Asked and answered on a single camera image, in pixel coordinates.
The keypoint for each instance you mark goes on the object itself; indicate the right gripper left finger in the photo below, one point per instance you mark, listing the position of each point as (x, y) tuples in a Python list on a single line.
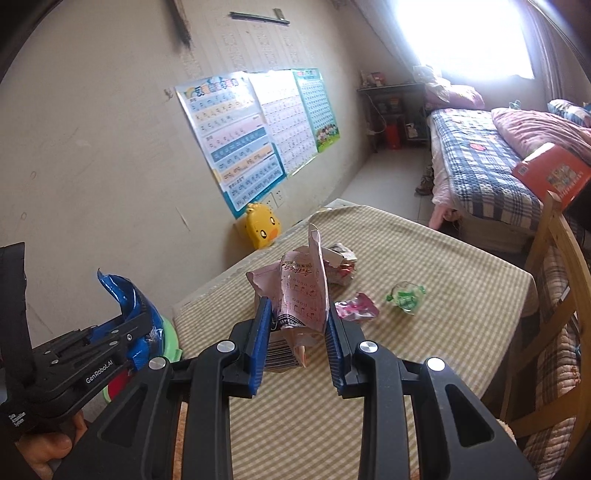
[(230, 368)]

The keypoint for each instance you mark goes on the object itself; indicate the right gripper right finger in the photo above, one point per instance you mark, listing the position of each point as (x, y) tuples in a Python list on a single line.
[(362, 368)]

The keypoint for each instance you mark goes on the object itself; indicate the green clear plastic wrapper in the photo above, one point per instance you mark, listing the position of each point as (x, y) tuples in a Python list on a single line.
[(407, 296)]

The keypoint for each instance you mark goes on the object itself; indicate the dark blue foil wrapper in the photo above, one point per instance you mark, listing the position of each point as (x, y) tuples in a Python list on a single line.
[(139, 325)]

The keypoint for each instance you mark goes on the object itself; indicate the pink patterned paper wrapper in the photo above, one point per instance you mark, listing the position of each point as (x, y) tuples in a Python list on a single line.
[(297, 287)]

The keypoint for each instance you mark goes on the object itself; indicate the left hand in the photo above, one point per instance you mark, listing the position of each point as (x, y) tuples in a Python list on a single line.
[(40, 449)]

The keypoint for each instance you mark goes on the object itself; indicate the small pink wrapper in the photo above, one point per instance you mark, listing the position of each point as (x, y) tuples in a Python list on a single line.
[(359, 309)]

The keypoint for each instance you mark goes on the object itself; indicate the checkered yellow tablecloth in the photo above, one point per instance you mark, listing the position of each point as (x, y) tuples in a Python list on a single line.
[(298, 427)]

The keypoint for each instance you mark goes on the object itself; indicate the orange plush seat cushion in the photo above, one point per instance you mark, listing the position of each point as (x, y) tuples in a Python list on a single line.
[(179, 441)]

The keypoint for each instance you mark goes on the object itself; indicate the yellow duck toy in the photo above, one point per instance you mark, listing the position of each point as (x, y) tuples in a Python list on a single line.
[(262, 226)]

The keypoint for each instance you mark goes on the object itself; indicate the wooden chair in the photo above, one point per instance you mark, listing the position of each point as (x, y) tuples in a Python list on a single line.
[(546, 401)]

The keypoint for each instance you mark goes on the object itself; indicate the plaid bed quilt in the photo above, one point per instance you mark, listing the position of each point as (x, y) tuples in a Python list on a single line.
[(473, 171)]

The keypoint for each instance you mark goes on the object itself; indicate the black shelf unit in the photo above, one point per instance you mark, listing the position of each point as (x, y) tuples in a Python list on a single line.
[(395, 115)]

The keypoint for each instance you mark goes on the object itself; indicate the orange red book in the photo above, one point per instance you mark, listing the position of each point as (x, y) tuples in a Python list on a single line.
[(551, 168)]

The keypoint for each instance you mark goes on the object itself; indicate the pink blanket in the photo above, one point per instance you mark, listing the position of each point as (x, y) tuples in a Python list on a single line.
[(527, 130)]

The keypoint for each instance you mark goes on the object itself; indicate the blue pinyin wall poster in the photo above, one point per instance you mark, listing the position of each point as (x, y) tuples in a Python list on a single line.
[(228, 123)]

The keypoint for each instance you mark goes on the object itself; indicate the white chart wall poster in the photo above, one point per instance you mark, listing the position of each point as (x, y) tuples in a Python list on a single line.
[(282, 106)]

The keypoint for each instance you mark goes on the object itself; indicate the green cartoon wall poster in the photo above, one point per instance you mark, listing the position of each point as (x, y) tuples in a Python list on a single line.
[(317, 106)]

